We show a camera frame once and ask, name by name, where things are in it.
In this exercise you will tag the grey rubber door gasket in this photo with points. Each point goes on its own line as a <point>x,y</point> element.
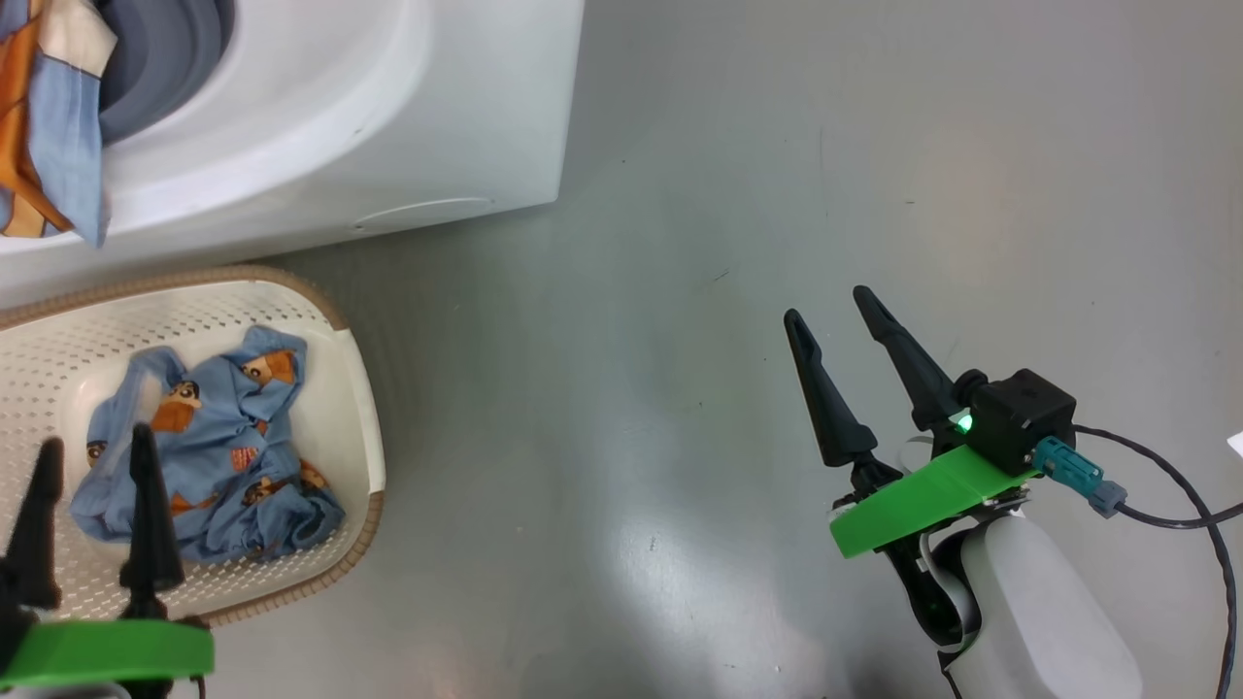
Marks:
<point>165,58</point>

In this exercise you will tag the round white filter cover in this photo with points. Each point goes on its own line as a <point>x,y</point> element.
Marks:
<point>427,214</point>

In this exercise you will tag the blue orange white garment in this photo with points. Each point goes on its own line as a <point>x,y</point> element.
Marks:
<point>63,126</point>

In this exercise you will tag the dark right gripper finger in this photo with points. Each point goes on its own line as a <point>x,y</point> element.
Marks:
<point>927,388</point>
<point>840,427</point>

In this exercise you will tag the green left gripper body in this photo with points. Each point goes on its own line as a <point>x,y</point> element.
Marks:
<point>107,650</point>

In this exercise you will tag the blue cartoon print garment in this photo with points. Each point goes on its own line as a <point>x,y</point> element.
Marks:
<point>223,437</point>

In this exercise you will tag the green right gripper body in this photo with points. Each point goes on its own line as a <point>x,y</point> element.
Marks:
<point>923,495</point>

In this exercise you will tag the white front-load washing machine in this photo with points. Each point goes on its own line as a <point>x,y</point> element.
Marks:
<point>388,97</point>

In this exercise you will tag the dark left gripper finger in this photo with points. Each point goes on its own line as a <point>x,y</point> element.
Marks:
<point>34,544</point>
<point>151,544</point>

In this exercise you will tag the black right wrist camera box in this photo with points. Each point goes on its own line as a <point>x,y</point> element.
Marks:
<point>1020,417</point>

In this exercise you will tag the cream perforated laundry basket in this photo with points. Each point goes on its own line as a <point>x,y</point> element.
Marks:
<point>330,388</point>

